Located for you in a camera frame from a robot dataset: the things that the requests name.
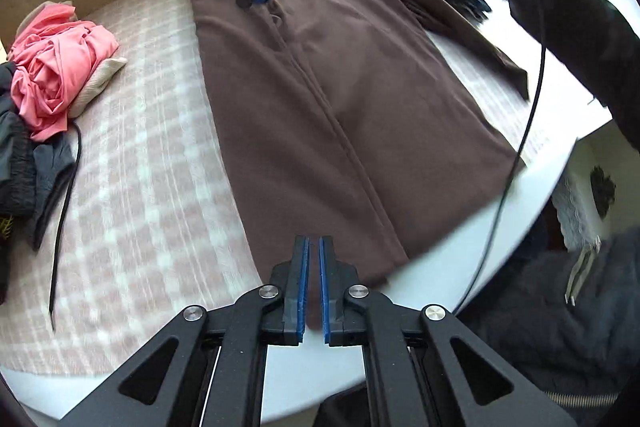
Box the black pants yellow stripes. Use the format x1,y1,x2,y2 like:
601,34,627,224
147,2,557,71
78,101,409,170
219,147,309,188
0,62,38,303

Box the pink garment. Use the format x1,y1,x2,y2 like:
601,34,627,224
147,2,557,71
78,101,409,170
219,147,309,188
9,3,120,142

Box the dark grey jacket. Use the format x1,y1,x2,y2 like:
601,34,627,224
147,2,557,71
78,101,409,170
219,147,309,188
30,134,78,250

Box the black drawstring cord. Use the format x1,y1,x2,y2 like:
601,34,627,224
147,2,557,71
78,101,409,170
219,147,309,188
48,122,83,333

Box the person's black jacket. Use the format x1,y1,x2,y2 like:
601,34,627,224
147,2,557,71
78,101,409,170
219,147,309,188
320,237,640,427

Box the black cable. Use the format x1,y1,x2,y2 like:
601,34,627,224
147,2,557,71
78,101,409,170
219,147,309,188
452,0,546,315

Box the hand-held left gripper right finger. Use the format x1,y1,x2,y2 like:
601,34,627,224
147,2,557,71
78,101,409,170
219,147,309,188
319,234,578,427

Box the brown fleece garment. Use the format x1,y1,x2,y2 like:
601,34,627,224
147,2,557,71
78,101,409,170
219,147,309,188
184,0,531,288

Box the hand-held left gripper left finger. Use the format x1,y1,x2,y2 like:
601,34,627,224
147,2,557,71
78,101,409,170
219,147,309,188
59,234,311,427

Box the white lace cloth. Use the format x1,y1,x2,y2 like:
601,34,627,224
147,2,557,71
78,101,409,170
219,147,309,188
552,167,601,253

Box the pink plaid tablecloth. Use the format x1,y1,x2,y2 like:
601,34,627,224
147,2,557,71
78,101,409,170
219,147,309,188
0,0,576,378

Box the person's right forearm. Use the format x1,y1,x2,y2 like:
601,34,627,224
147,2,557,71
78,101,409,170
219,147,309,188
395,0,640,142

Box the dark figurine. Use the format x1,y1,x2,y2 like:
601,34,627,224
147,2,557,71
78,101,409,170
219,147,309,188
590,164,617,218

